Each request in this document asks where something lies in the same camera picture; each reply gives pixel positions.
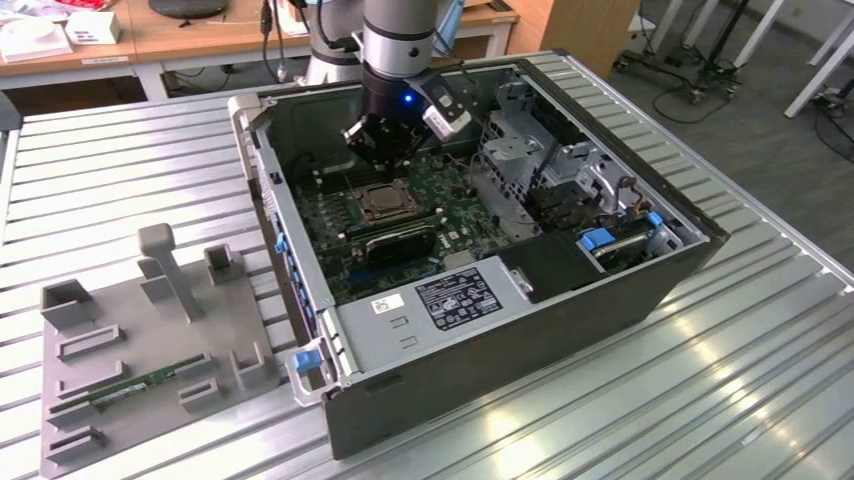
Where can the small blue clip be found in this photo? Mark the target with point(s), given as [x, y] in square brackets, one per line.
[652, 220]

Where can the blue card retainer clip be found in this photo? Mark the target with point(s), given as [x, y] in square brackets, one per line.
[279, 244]

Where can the hard disk in blue carrier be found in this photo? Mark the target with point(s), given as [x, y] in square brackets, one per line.
[595, 241]

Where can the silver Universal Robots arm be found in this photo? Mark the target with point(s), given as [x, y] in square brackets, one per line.
[396, 45]

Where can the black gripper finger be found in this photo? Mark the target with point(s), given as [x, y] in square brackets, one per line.
[410, 145]
[363, 142]

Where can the white table frame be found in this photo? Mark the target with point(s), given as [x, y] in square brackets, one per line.
[762, 30]
[822, 80]

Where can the black round object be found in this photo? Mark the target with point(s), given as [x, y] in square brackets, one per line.
[187, 7]

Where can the black plastic shroud box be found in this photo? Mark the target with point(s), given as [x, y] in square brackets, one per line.
[547, 270]

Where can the grey power supply unit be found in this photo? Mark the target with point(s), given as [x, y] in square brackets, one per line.
[400, 325]

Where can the wooden cabinet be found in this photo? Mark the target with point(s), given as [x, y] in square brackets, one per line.
[587, 30]

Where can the green RAM stick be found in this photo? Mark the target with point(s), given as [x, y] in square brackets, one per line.
[127, 389]

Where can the red white package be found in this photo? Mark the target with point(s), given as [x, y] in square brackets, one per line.
[80, 4]

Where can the black wheeled stand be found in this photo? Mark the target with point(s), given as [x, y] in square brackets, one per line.
[727, 30]

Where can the green motherboard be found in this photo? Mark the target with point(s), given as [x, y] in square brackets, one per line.
[460, 225]

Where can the silver CPU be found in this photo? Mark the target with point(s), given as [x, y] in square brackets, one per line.
[390, 198]

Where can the large white box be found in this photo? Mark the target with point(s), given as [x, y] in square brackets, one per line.
[33, 45]

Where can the black graphics card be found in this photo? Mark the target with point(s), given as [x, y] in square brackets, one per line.
[400, 247]

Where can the wooden desk white frame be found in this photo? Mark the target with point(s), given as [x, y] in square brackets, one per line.
[200, 35]
[100, 55]

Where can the grey parts rack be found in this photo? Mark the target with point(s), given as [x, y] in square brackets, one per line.
[153, 350]

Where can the metal drive cage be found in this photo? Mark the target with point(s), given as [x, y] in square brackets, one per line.
[514, 150]

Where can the small silver heatsink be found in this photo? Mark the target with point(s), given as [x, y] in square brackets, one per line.
[458, 260]

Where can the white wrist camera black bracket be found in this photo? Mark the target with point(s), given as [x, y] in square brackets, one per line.
[446, 120]

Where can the small white printed box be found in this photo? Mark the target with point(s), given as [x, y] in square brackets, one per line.
[93, 27]

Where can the black open PC case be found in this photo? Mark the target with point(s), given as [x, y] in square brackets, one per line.
[500, 380]

